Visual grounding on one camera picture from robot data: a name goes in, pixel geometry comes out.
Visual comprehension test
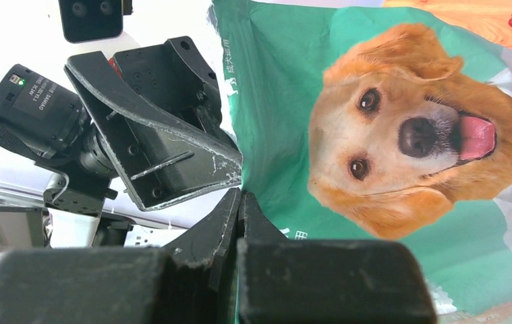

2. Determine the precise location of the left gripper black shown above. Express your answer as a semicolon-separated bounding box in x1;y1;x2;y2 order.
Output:
65;36;242;211

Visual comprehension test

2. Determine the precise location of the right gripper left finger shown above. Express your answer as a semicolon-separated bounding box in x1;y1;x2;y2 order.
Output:
0;189;241;323

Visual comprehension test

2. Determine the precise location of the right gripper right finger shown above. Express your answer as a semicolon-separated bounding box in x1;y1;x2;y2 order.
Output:
237;192;438;323

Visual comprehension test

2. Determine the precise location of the green pet food bag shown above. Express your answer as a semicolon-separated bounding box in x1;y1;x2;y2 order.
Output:
211;1;512;323

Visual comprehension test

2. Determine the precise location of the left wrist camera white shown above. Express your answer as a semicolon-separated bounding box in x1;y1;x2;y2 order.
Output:
58;0;133;44

